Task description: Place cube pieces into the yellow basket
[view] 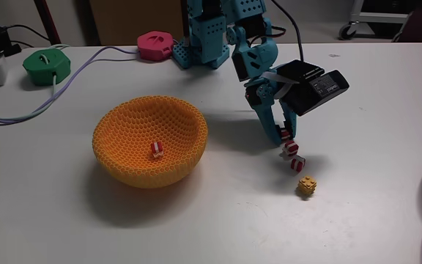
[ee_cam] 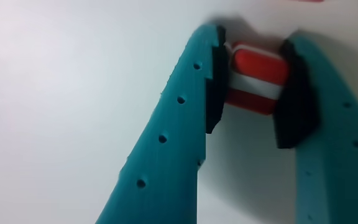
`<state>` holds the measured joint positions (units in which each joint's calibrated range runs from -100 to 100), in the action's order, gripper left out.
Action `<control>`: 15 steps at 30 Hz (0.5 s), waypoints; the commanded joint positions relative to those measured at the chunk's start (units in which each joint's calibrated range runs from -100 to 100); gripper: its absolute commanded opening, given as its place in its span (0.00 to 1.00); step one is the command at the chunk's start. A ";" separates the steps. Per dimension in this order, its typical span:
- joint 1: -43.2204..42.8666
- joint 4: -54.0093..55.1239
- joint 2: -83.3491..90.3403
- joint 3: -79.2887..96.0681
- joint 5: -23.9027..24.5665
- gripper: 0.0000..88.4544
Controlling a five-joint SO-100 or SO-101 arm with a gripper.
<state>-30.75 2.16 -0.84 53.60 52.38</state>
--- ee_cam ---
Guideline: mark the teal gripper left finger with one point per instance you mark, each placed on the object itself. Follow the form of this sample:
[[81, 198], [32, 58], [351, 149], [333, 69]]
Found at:
[[166, 161]]

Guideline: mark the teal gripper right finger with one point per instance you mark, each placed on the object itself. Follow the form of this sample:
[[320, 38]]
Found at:
[[331, 161]]

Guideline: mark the red and white cube piece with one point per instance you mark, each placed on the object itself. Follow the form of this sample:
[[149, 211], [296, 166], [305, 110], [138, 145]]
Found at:
[[256, 68]]

